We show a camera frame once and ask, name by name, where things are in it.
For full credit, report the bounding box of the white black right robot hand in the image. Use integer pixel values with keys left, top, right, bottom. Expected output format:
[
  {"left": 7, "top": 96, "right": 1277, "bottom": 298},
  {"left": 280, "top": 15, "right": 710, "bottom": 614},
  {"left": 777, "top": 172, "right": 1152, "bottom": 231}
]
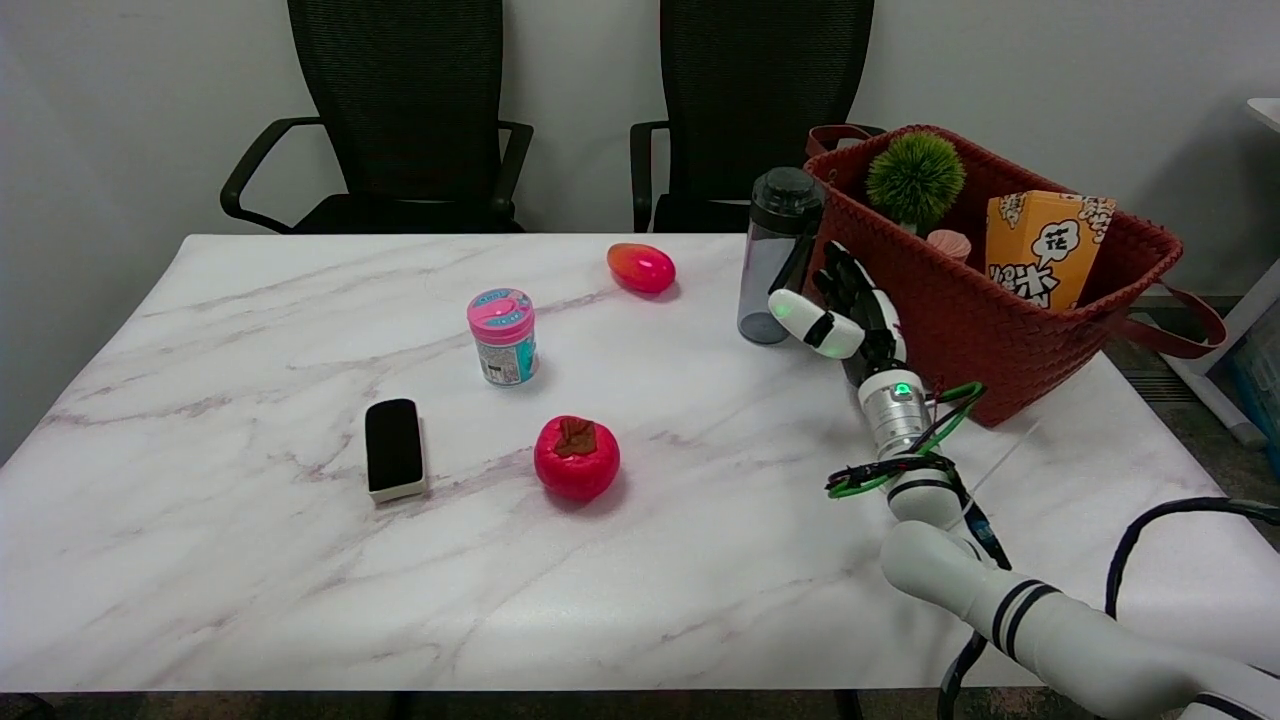
[{"left": 768, "top": 241, "right": 908, "bottom": 388}]

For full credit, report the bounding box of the black translucent water bottle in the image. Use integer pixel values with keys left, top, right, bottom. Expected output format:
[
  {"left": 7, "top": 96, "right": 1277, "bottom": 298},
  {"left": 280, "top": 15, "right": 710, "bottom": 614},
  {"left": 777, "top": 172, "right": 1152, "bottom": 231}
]
[{"left": 737, "top": 167, "right": 827, "bottom": 346}]

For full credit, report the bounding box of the green ball plant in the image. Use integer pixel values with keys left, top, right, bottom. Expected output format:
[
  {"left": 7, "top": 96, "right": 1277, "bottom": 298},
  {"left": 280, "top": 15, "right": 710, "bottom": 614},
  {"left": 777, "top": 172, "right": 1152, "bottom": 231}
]
[{"left": 865, "top": 132, "right": 967, "bottom": 239}]

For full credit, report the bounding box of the red woven basket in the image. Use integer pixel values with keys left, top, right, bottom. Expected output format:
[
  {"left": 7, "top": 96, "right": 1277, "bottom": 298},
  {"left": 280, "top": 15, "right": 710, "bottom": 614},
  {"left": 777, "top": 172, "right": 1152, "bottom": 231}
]
[{"left": 802, "top": 124, "right": 1227, "bottom": 428}]

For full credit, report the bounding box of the orange snack box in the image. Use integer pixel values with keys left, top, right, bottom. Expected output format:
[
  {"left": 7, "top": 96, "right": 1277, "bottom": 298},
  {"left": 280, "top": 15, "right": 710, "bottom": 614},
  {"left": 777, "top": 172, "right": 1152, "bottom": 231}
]
[{"left": 986, "top": 191, "right": 1119, "bottom": 313}]

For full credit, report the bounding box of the red mango toy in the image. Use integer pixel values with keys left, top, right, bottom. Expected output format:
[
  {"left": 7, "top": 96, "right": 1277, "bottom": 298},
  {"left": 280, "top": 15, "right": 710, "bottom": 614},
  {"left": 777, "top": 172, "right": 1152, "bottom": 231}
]
[{"left": 607, "top": 243, "right": 677, "bottom": 295}]

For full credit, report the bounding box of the black mesh office chair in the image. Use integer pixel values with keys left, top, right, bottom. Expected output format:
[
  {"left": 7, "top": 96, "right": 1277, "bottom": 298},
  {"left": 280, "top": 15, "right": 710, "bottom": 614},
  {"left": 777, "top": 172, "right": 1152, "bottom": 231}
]
[
  {"left": 630, "top": 0, "right": 887, "bottom": 234},
  {"left": 220, "top": 0, "right": 534, "bottom": 236}
]

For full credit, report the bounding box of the red persimmon toy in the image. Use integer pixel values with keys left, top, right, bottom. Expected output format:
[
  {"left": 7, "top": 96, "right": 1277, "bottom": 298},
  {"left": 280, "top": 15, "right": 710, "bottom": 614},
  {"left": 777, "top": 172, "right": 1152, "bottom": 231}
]
[{"left": 533, "top": 415, "right": 621, "bottom": 502}]

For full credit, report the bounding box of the pink lidded gum jar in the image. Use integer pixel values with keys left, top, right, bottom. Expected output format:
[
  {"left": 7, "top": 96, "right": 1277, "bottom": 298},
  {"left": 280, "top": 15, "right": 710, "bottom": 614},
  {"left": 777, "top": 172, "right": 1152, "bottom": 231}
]
[{"left": 466, "top": 288, "right": 539, "bottom": 387}]

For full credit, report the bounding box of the white side table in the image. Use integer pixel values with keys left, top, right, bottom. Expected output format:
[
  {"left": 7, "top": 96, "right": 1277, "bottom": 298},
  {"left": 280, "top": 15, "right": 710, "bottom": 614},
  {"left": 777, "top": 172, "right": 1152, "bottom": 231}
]
[{"left": 1160, "top": 98, "right": 1280, "bottom": 447}]

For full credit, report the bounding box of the black whiteboard eraser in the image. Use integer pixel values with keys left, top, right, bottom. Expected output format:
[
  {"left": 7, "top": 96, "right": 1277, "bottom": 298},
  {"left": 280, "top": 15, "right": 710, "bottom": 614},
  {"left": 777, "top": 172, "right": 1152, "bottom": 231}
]
[{"left": 364, "top": 398, "right": 429, "bottom": 503}]

